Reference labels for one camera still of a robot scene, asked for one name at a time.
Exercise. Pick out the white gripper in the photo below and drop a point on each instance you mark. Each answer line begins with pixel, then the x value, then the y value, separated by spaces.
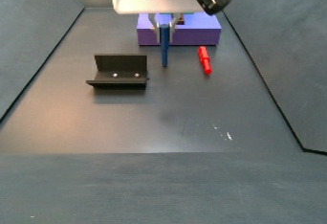
pixel 158 6

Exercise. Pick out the blue cylinder peg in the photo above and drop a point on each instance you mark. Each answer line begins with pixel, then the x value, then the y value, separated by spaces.
pixel 165 39

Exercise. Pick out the purple board block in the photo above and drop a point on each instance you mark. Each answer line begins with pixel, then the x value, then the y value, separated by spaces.
pixel 201 30

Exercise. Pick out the red cylinder peg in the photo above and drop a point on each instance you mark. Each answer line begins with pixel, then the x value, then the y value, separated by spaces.
pixel 205 60

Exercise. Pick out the black angle bracket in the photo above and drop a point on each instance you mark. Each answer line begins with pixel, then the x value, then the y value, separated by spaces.
pixel 121 71

